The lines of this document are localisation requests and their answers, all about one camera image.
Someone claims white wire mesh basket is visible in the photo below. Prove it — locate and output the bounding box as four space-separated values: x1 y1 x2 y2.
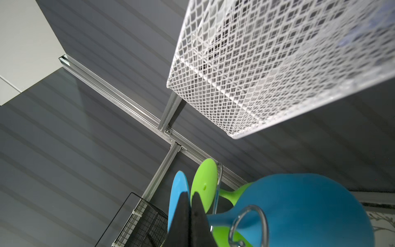
167 1 395 139

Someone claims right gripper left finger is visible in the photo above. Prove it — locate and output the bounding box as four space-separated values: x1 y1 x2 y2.
163 192 191 247

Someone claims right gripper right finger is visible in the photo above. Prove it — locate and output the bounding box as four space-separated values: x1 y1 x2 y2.
190 192 217 247

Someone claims chrome wine glass rack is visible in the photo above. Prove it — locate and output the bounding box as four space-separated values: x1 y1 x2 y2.
210 162 269 247

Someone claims black wire basket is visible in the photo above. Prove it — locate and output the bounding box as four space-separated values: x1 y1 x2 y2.
95 190 168 247

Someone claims blue wine glass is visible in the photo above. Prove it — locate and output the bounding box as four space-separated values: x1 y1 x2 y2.
167 170 375 247

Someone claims green wine glass back right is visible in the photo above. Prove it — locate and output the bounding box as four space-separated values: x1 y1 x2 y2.
191 158 253 247

